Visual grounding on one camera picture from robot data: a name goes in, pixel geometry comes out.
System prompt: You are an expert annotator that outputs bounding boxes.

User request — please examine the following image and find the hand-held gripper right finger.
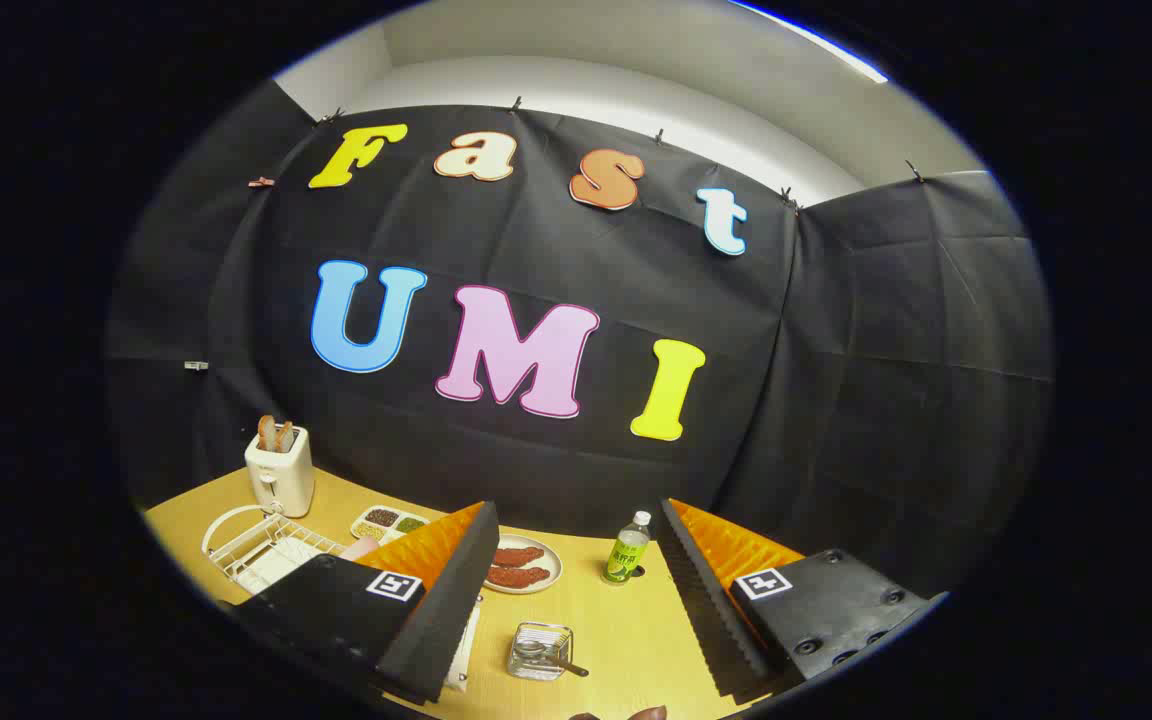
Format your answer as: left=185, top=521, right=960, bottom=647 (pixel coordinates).
left=658, top=498, right=947, bottom=701

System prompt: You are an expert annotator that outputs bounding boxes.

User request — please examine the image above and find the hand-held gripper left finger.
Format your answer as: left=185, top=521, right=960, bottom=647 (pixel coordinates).
left=221, top=500, right=502, bottom=706

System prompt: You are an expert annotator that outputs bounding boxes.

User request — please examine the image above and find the metal wire basket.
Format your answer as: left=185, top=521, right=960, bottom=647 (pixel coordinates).
left=508, top=622, right=574, bottom=682

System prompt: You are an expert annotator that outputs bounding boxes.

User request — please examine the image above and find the dark-handled metal spoon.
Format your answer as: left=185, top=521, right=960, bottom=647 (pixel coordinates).
left=516, top=640, right=590, bottom=678

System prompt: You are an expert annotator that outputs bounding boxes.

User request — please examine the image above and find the white divided dish with beans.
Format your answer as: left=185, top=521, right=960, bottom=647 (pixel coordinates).
left=351, top=505, right=430, bottom=546

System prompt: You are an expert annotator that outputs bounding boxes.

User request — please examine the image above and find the white plate with meat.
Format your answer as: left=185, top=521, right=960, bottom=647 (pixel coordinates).
left=481, top=534, right=564, bottom=595

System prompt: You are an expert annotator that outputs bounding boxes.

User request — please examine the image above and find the green label drink bottle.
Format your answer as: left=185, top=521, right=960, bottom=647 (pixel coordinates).
left=603, top=511, right=653, bottom=585

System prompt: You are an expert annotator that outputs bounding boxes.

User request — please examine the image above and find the white ribbed drain mat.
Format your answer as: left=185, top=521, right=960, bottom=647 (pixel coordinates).
left=236, top=540, right=337, bottom=596

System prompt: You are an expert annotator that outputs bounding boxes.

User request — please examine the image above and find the white toaster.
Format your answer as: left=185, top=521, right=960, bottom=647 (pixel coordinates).
left=244, top=425, right=316, bottom=518

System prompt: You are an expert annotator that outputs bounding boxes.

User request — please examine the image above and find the black backdrop cloth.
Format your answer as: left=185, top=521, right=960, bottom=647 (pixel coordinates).
left=104, top=80, right=1055, bottom=601

